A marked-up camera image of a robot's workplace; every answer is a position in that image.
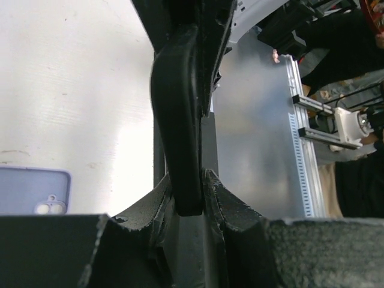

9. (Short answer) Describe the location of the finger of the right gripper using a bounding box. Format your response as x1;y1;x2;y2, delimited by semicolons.
132;0;237;116

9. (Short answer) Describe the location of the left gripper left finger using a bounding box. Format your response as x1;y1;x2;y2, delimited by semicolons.
1;176;174;287

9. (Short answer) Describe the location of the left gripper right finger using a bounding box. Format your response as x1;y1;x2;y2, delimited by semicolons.
202;170;383;287

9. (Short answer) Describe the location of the lilac phone case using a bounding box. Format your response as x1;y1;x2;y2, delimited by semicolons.
1;166;71;215

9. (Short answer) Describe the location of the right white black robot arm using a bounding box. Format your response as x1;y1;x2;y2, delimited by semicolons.
133;1;316;119

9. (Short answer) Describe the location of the reflective metal sheet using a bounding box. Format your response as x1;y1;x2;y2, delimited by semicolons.
212;30;305;218

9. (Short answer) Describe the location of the right white cable duct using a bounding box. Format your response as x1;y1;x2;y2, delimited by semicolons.
288;113;314;217

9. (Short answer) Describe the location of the aluminium rail profile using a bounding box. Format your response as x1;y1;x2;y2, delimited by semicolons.
283;53;328;218

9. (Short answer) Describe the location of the white device on rail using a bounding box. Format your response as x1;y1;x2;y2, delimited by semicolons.
334;107;379;148

